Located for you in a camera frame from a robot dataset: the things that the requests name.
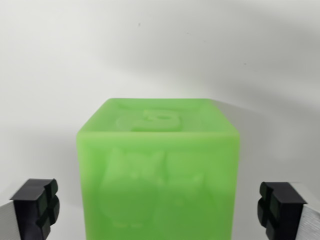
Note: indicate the gripper right finger with black rubber pad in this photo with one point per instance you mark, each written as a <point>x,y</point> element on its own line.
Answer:
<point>287,212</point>

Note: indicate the gripper left finger with black rubber pad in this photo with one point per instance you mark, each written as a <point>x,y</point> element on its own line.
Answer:
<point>27,212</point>

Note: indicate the green embossed cube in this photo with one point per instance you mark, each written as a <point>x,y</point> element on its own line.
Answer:
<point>157,175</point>

